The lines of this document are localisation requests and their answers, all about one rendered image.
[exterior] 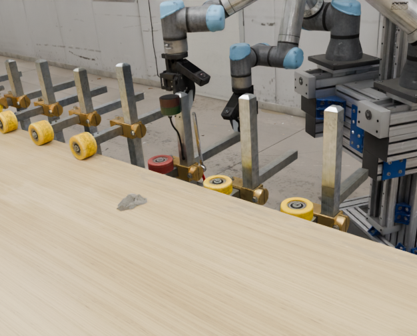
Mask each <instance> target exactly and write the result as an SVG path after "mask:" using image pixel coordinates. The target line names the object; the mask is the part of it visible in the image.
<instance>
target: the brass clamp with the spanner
mask: <svg viewBox="0 0 417 336"><path fill-rule="evenodd" d="M173 157H174V159H173V165H174V167H176V168H177V173H178V176H176V178H178V179H182V180H185V181H188V182H190V181H192V180H194V181H199V180H200V179H201V178H202V176H203V168H202V167H201V166H199V164H198V163H197V162H195V163H193V164H192V165H190V166H188V167H187V166H184V165H180V160H179V157H175V156H173Z"/></svg>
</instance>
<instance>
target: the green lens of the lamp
mask: <svg viewBox="0 0 417 336"><path fill-rule="evenodd" d="M160 107H161V106H160ZM180 112H181V104H180V105H179V106H178V107H173V108H162V107H161V114H162V115H176V114H179V113H180Z"/></svg>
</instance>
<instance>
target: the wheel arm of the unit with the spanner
mask: <svg viewBox="0 0 417 336"><path fill-rule="evenodd" d="M239 141H240V132H238V131H235V132H234V133H231V134H230V135H228V136H226V137H224V138H222V139H220V140H218V141H216V142H215V143H213V144H211V145H209V146H207V147H205V148H203V149H201V150H202V155H203V161H206V160H207V159H209V158H211V157H212V156H214V155H216V154H218V153H220V152H221V151H224V150H225V149H227V148H229V147H230V146H232V145H234V144H236V143H238V142H239ZM194 155H195V162H197V163H198V164H200V160H199V153H198V152H196V153H194ZM163 175H167V176H169V177H173V178H175V177H176V176H178V173H177V168H176V167H174V169H173V170H172V171H171V172H170V173H166V174H163Z"/></svg>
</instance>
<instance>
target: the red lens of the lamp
mask: <svg viewBox="0 0 417 336"><path fill-rule="evenodd" d="M159 101H160V106H161V107H175V106H177V105H180V97H177V98H176V99H171V100H163V99H161V97H159Z"/></svg>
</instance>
